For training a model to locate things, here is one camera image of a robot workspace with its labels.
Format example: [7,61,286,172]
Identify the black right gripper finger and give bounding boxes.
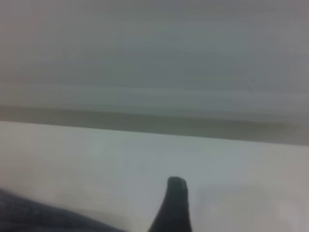
[146,176,194,232]

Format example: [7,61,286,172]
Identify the blue denim pants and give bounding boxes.
[0,188,128,232]

